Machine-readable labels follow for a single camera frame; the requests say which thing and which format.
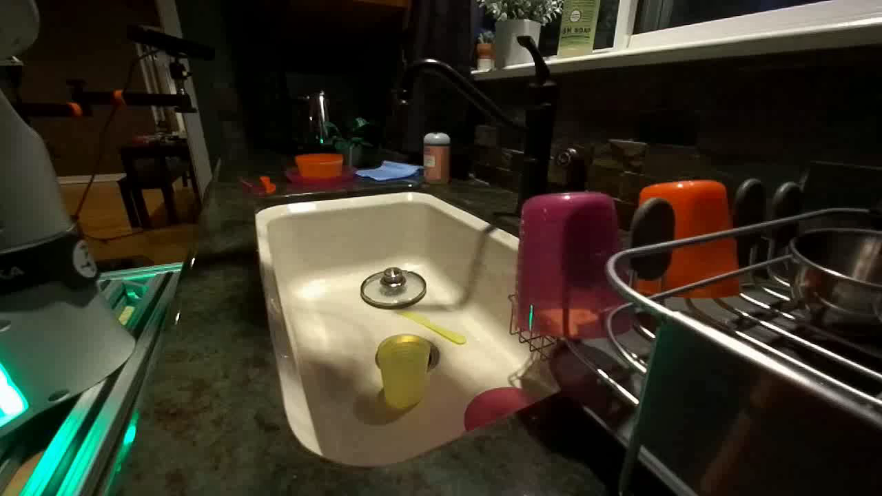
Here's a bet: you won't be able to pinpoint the yellow plastic utensil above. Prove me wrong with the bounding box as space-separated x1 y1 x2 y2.
402 308 468 351

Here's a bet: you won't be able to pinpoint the black utensil handle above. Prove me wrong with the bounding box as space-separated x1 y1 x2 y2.
730 176 771 231
770 180 804 230

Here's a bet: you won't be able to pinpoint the stainless steel pot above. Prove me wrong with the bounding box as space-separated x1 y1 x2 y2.
785 226 882 325

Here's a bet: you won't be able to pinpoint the metal wire drying rack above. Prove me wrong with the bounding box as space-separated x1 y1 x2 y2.
508 204 882 496

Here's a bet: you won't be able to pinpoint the yellow plastic cup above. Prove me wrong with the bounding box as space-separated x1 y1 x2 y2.
371 330 436 414

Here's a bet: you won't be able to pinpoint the white window sill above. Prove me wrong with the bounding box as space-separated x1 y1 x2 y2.
472 0 882 82

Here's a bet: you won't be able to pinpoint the wire sponge caddy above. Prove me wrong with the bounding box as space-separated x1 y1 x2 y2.
508 293 566 395

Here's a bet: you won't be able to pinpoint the metal robot mounting table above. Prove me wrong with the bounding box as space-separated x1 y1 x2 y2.
0 259 189 496

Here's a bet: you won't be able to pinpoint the glass pot lid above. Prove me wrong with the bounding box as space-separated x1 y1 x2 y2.
359 264 431 311

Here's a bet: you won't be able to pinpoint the potted plant white pot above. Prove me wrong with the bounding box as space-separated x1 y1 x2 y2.
478 0 566 73

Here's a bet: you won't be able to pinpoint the magenta plastic cup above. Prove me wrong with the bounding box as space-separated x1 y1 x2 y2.
512 190 625 343

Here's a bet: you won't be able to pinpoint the dark wooden stool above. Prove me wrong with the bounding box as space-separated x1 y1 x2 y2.
115 136 205 231

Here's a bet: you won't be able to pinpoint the black stand orange clamps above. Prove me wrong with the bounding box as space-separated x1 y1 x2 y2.
0 25 216 126

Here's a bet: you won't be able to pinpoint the white sink basin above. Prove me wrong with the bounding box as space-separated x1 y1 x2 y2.
253 190 566 470

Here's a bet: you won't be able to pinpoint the orange plastic cup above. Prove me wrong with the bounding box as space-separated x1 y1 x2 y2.
635 180 745 300

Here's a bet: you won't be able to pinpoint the dark bronze faucet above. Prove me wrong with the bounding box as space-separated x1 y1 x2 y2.
400 34 563 211

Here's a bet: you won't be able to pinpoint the blue dish cloth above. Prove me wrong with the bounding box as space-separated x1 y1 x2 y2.
352 158 425 186

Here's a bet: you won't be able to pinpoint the soap dispenser orange label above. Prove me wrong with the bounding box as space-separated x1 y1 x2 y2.
422 129 455 190

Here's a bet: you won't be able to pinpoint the pink plastic bowl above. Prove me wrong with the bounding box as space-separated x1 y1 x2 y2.
461 387 538 435

